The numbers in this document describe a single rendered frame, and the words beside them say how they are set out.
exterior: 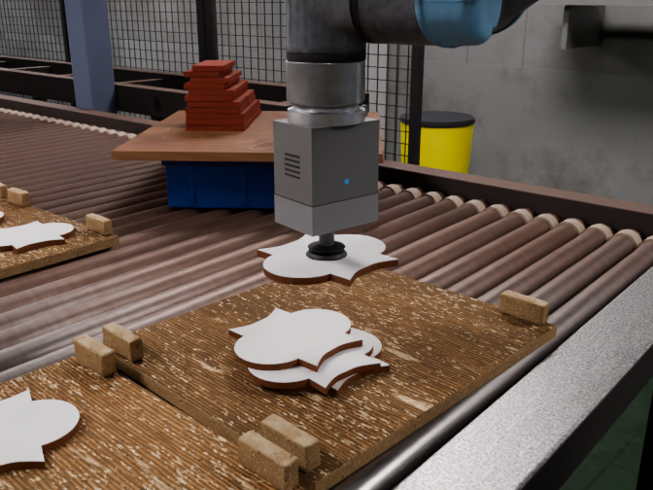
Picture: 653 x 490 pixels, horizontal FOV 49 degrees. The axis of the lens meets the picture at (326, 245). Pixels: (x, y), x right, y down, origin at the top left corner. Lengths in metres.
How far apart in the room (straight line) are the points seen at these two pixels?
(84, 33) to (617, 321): 1.99
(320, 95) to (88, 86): 1.94
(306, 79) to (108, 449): 0.37
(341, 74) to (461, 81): 4.26
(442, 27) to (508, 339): 0.39
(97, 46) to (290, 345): 1.93
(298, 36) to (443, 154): 3.29
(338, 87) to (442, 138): 3.25
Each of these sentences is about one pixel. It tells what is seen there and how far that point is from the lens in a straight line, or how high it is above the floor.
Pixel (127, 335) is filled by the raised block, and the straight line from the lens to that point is 0.80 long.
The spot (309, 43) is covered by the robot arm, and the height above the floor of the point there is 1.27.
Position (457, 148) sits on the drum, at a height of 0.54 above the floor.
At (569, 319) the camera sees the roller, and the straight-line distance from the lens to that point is 0.97.
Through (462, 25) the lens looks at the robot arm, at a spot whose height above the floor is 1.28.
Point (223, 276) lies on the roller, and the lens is 1.07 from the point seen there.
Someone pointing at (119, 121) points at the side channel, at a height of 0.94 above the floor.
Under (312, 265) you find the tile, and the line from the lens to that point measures 0.70.
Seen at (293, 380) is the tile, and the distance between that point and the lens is 0.71.
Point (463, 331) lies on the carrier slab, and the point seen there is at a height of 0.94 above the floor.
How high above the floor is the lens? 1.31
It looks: 19 degrees down
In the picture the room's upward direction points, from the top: straight up
